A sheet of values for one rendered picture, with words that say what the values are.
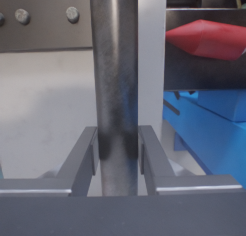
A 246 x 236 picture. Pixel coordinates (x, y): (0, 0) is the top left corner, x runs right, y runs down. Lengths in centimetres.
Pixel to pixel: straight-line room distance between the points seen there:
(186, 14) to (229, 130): 26
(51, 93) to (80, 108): 4
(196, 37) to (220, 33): 4
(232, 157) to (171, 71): 23
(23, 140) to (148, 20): 23
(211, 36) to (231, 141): 23
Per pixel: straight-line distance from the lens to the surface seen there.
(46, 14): 24
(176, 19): 36
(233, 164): 45
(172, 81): 35
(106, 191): 17
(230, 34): 33
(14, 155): 30
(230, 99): 44
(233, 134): 43
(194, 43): 31
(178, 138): 160
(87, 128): 16
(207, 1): 47
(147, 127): 16
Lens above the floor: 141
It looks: 76 degrees down
